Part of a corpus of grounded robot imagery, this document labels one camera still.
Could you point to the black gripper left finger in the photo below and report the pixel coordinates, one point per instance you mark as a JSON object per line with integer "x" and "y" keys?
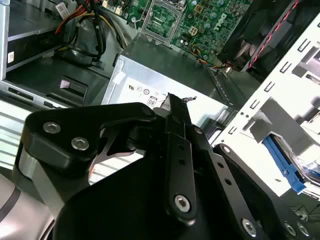
{"x": 112, "y": 112}

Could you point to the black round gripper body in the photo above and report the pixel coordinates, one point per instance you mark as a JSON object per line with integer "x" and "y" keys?
{"x": 125, "y": 200}

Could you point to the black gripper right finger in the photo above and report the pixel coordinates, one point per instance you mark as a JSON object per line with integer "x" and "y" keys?
{"x": 262, "y": 200}

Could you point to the hard disk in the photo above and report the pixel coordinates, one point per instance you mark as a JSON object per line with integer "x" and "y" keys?
{"x": 282, "y": 162}

